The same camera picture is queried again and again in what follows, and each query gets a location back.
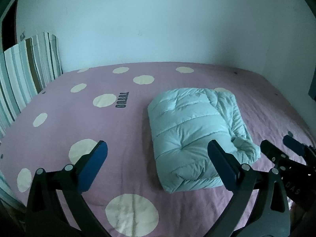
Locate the wall socket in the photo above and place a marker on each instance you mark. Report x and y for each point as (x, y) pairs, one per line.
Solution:
(22, 35)

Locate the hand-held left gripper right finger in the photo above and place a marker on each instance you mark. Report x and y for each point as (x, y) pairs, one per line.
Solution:
(222, 165)

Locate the light blue quilted down jacket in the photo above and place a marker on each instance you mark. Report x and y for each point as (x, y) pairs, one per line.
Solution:
(187, 133)

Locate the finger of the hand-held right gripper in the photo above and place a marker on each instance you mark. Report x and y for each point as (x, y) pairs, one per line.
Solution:
(270, 151)
(293, 142)

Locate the dark wooden door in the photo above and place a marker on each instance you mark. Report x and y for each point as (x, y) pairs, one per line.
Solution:
(11, 29)

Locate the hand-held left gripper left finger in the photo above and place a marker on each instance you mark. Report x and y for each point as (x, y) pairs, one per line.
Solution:
(95, 163)

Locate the striped pillow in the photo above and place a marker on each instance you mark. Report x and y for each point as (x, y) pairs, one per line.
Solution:
(24, 74)

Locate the pink dotted bed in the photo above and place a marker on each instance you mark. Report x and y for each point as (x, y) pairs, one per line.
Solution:
(86, 118)

